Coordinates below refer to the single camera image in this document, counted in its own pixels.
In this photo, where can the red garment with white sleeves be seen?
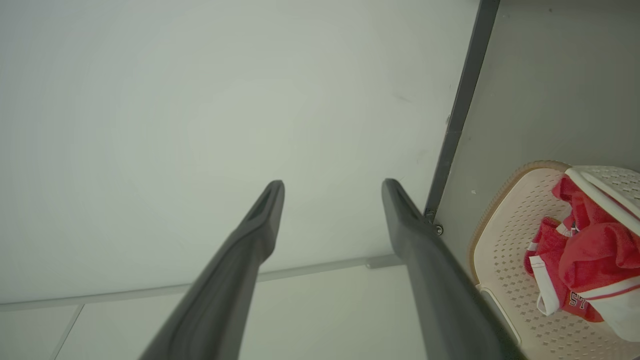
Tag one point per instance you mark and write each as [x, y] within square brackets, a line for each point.
[600, 250]

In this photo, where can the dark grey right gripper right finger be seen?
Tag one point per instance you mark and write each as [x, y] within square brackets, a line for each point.
[440, 295]

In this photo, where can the cream perforated laundry basket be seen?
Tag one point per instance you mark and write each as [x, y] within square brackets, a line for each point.
[505, 240]

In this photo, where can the small black caster wheel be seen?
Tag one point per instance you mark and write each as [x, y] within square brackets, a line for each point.
[439, 230]

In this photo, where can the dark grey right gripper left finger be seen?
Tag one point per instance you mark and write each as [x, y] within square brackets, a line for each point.
[225, 285]

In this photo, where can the black baseboard strip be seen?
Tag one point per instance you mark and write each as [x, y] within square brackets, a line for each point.
[467, 85]

